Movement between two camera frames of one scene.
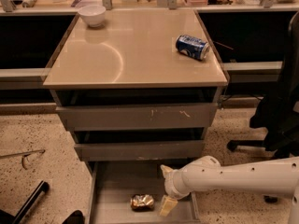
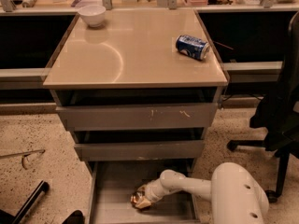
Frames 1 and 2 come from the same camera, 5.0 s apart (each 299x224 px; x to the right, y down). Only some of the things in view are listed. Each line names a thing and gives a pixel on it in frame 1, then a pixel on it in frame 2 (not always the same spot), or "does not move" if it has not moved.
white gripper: (171, 184) to (150, 192)
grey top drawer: (138, 116) does not move
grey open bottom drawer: (114, 183) does not move
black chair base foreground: (75, 217) does not move
